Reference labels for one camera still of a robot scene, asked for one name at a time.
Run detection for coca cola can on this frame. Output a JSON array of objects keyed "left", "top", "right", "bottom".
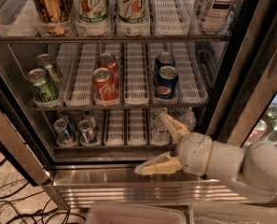
[
  {"left": 92, "top": 67, "right": 118, "bottom": 101},
  {"left": 97, "top": 52, "right": 118, "bottom": 78}
]

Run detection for front pepsi can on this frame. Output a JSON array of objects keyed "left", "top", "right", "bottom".
[{"left": 155, "top": 65, "right": 178, "bottom": 99}]

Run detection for pepsi can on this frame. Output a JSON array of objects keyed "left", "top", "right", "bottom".
[
  {"left": 154, "top": 51, "right": 175, "bottom": 75},
  {"left": 155, "top": 65, "right": 178, "bottom": 99}
]

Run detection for clear plastic bin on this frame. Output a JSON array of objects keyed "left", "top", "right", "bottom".
[
  {"left": 189, "top": 202, "right": 277, "bottom": 224},
  {"left": 85, "top": 202, "right": 187, "bottom": 224}
]

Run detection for rear pepsi can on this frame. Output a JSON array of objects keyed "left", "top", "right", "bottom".
[{"left": 154, "top": 51, "right": 175, "bottom": 75}]

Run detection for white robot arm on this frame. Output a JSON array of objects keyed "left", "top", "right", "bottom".
[{"left": 135, "top": 113, "right": 277, "bottom": 203}]

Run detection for green bottle behind glass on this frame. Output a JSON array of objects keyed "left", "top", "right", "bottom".
[{"left": 264, "top": 106, "right": 277, "bottom": 145}]

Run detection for green soda can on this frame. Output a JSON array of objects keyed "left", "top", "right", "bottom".
[
  {"left": 26, "top": 68, "right": 58, "bottom": 103},
  {"left": 35, "top": 53, "right": 62, "bottom": 91}
]

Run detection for red can behind glass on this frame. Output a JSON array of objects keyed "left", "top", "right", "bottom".
[{"left": 244, "top": 119, "right": 267, "bottom": 146}]

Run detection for rear coca cola can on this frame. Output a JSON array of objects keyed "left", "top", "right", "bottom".
[{"left": 97, "top": 52, "right": 118, "bottom": 78}]

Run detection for gold tall drink can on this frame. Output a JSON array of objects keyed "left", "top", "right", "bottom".
[{"left": 33, "top": 0, "right": 69, "bottom": 35}]

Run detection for right water bottle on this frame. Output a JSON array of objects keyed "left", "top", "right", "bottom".
[{"left": 176, "top": 107, "right": 197, "bottom": 132}]

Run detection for right clear plastic bin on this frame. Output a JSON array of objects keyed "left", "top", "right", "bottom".
[{"left": 189, "top": 202, "right": 277, "bottom": 224}]

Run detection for black floor cables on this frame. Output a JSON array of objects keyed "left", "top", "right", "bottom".
[{"left": 0, "top": 159, "right": 87, "bottom": 224}]

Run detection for front green soda can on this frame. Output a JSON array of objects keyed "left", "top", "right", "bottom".
[{"left": 26, "top": 68, "right": 58, "bottom": 103}]

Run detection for top wire shelf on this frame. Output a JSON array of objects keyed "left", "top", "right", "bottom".
[{"left": 0, "top": 35, "right": 230, "bottom": 44}]

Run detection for left water bottle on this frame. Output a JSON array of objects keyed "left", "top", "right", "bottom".
[{"left": 151, "top": 113, "right": 170, "bottom": 147}]

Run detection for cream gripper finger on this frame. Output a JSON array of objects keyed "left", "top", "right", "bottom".
[
  {"left": 159, "top": 112, "right": 190, "bottom": 143},
  {"left": 134, "top": 152, "right": 182, "bottom": 175}
]

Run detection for water bottle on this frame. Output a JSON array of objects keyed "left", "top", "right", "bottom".
[
  {"left": 176, "top": 107, "right": 197, "bottom": 132},
  {"left": 151, "top": 113, "right": 170, "bottom": 147}
]

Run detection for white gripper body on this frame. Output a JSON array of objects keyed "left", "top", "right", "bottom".
[{"left": 177, "top": 133, "right": 213, "bottom": 176}]

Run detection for redbull can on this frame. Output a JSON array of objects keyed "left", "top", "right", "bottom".
[
  {"left": 78, "top": 119, "right": 97, "bottom": 146},
  {"left": 57, "top": 110, "right": 70, "bottom": 120},
  {"left": 53, "top": 119, "right": 76, "bottom": 145},
  {"left": 81, "top": 110, "right": 97, "bottom": 127}
]

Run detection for wire shelf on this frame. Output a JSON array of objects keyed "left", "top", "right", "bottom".
[
  {"left": 32, "top": 104, "right": 206, "bottom": 111},
  {"left": 0, "top": 35, "right": 230, "bottom": 44}
]

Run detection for middle wire shelf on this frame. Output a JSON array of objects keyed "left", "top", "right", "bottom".
[{"left": 32, "top": 104, "right": 206, "bottom": 111}]

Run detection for teas tea bottle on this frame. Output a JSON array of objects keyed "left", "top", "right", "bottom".
[{"left": 194, "top": 0, "right": 234, "bottom": 35}]

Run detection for rear green soda can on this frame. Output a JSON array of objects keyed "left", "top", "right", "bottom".
[{"left": 35, "top": 53, "right": 62, "bottom": 91}]

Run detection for front coca cola can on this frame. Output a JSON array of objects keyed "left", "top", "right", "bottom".
[{"left": 92, "top": 67, "right": 118, "bottom": 101}]

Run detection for left clear plastic bin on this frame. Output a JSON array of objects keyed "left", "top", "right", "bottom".
[{"left": 85, "top": 202, "right": 187, "bottom": 224}]

